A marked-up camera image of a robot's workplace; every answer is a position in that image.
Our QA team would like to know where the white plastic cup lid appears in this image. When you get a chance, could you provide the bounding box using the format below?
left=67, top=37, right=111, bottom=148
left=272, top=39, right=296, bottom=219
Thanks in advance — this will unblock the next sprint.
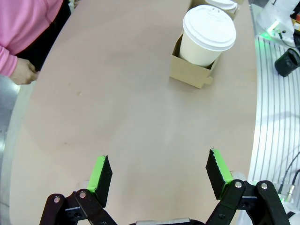
left=205, top=0, right=238, bottom=11
left=182, top=5, right=237, bottom=51

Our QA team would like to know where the thin black cable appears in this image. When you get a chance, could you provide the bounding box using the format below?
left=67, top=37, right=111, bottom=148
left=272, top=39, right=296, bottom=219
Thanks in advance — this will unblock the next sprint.
left=278, top=152, right=300, bottom=188

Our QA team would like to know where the white paper cup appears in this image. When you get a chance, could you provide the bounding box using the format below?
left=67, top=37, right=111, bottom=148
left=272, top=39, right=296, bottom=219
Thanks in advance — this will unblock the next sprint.
left=179, top=30, right=223, bottom=68

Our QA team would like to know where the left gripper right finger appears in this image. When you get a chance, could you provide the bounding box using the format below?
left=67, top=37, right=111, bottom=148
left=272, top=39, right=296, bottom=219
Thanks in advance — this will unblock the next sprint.
left=205, top=148, right=292, bottom=225

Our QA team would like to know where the person in pink sweater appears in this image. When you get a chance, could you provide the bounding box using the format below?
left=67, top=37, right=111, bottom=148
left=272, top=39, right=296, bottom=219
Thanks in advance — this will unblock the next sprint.
left=15, top=0, right=72, bottom=72

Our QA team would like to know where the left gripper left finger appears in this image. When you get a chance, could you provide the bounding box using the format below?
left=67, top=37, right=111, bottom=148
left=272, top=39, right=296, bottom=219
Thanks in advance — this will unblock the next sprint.
left=39, top=154, right=118, bottom=225

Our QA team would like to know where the person's right hand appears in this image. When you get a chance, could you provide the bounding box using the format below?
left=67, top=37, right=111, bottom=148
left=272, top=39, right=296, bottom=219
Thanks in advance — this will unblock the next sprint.
left=10, top=57, right=41, bottom=86

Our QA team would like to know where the pink hoodie torso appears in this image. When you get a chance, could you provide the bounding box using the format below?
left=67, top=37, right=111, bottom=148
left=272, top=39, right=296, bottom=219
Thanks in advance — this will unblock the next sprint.
left=0, top=0, right=64, bottom=57

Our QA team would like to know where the brown cardboard cup carrier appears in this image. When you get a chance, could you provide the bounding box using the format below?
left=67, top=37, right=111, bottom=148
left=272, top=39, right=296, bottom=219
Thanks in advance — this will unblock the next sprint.
left=169, top=0, right=244, bottom=90

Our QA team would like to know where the black cylindrical cap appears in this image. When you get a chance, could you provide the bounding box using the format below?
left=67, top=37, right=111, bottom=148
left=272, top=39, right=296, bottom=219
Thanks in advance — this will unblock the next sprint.
left=274, top=48, right=300, bottom=78

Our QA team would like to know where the metal cable connector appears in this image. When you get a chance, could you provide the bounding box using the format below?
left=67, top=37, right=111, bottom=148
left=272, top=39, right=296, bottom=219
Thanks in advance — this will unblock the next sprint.
left=282, top=183, right=296, bottom=203

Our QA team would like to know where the aluminium slotted mounting plate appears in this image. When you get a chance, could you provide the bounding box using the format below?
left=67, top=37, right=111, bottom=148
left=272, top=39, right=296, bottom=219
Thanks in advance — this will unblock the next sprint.
left=247, top=30, right=300, bottom=205

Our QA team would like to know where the person's right forearm pink sleeve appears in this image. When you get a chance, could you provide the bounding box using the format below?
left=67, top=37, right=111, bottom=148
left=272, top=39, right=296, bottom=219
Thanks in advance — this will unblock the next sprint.
left=0, top=44, right=19, bottom=77

